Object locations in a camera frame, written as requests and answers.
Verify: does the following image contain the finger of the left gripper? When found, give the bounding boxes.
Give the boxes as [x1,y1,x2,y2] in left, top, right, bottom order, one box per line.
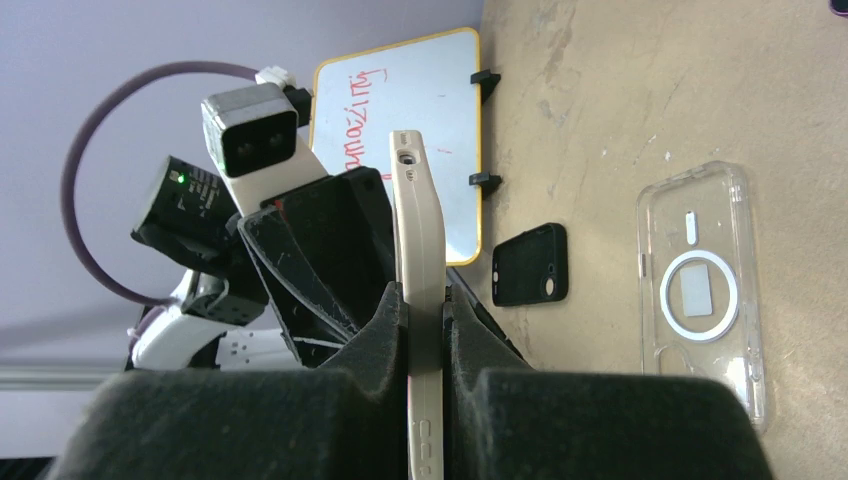
[237,206,360,368]
[268,167,395,331]

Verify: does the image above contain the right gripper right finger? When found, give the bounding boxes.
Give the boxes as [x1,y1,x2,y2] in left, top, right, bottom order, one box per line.
[443,286,772,479]

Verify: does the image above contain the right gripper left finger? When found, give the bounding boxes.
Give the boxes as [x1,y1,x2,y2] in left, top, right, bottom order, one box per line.
[49,283,408,479]

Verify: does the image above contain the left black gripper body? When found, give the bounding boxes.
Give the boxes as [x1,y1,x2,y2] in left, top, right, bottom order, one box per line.
[130,156,268,326]

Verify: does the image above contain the beige cased smartphone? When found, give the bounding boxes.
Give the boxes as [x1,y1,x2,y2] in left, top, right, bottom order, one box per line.
[389,130,447,479]

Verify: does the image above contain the clear magsafe phone case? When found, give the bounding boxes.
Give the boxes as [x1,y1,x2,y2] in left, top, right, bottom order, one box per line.
[636,161,768,433]

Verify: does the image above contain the purple edged smartphone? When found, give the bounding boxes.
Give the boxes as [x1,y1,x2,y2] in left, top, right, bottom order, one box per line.
[829,0,848,17]

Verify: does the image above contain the black phone case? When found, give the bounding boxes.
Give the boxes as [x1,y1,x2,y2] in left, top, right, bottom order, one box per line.
[491,222,569,307]

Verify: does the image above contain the black whiteboard clip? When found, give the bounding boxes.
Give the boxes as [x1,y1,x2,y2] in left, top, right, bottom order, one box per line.
[468,172,503,200]
[469,69,502,105]

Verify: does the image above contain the yellow framed whiteboard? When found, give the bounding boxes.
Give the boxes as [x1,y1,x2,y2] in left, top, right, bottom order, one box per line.
[309,27,482,266]

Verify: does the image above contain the black mounting rail base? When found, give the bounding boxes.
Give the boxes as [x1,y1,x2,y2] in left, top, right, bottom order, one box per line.
[447,267,524,359]

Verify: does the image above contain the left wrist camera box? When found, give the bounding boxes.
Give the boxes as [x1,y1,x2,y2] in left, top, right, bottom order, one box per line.
[201,66,328,217]

